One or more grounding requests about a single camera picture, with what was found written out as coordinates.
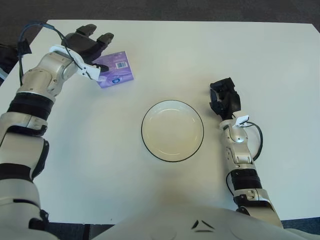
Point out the white plate with black rim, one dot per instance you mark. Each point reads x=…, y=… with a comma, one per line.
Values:
x=172, y=131

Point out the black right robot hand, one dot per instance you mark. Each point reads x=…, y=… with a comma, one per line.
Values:
x=231, y=100

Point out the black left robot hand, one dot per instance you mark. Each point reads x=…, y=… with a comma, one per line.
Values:
x=83, y=45

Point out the purple tissue paper pack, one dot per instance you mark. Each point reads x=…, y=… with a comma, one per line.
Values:
x=120, y=75

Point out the dark bag on floor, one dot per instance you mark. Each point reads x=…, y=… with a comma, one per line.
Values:
x=7, y=60

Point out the silver robot torso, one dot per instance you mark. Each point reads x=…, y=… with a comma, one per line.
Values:
x=175, y=222

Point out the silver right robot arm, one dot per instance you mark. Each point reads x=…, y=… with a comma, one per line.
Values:
x=240, y=150

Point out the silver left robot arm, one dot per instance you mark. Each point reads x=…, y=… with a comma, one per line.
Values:
x=42, y=80

